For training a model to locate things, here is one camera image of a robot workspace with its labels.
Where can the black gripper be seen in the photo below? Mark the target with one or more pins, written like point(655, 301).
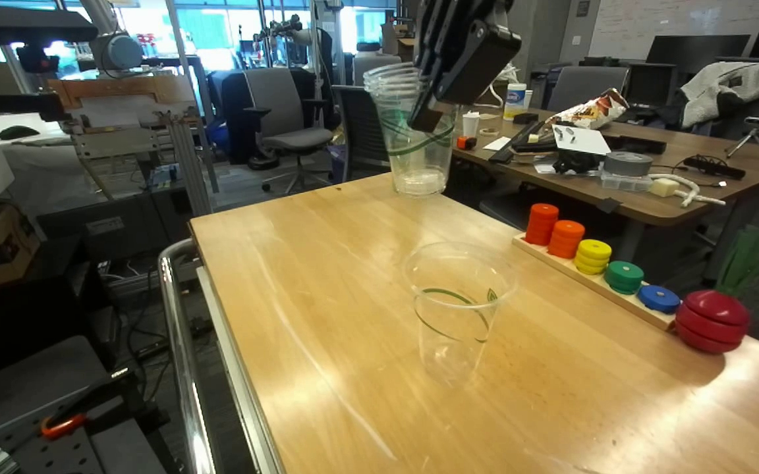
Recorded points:
point(462, 14)

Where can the red toy disc stack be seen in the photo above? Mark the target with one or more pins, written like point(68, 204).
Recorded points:
point(713, 318)

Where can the small white cup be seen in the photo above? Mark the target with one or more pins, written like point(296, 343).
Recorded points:
point(470, 123)

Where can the small orange object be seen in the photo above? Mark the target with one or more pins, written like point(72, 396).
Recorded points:
point(465, 142)

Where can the black office chair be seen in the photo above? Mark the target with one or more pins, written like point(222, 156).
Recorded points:
point(365, 133)

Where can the white plastic container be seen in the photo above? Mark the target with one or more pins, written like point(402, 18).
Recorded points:
point(515, 100)

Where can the small white paper note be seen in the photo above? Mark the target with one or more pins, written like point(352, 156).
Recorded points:
point(495, 142)

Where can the long black bar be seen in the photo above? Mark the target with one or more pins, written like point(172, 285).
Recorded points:
point(515, 142)

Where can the grey office chair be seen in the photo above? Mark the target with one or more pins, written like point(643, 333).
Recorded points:
point(282, 114)

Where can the white printed paper sheet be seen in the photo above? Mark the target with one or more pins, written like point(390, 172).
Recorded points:
point(581, 138)

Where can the chips bag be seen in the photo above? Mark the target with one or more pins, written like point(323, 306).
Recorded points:
point(591, 109)

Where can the orange-red toy disc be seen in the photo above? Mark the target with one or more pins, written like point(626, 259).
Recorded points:
point(540, 225)

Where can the orange toy disc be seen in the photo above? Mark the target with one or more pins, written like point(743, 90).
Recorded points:
point(568, 241)

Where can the wooden office desk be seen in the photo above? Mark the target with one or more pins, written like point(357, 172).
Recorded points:
point(633, 206)

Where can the yellow toy disc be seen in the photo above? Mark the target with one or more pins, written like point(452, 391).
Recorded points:
point(593, 256)

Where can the green toy disc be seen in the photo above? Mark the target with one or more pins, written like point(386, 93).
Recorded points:
point(626, 276)

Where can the black remote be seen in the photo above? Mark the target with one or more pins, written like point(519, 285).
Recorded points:
point(713, 166)

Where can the white jacket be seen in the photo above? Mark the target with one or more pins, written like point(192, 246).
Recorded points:
point(730, 83)

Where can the blue toy disc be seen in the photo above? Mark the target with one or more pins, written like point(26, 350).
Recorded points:
point(660, 297)

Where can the green plastic leaves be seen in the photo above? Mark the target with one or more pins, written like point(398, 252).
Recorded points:
point(742, 262)

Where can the orange clamp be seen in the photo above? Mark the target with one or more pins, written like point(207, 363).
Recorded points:
point(64, 424)

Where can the black perforated table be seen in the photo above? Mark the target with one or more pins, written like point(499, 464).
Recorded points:
point(38, 410)

